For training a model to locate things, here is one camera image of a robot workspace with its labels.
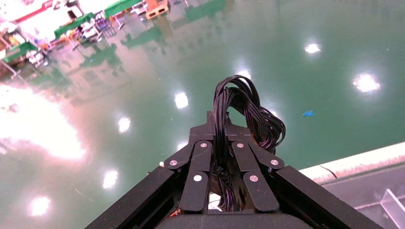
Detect green covered table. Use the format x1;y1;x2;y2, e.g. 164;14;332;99
2;42;39;63
104;0;142;18
53;12;96;39

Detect grey power supply black cables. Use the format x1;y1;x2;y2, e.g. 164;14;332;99
213;74;286;212

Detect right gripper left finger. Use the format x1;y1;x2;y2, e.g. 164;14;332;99
164;111;216;212

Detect clear plastic divider tray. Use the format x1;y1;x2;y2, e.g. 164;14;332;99
354;188;405;229

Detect red barrier strip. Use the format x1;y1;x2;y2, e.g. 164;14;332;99
12;0;54;25

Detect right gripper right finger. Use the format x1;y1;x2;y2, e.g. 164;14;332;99
225;114;285;212

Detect orange wooden pallet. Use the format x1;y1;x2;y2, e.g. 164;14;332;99
145;0;172;20

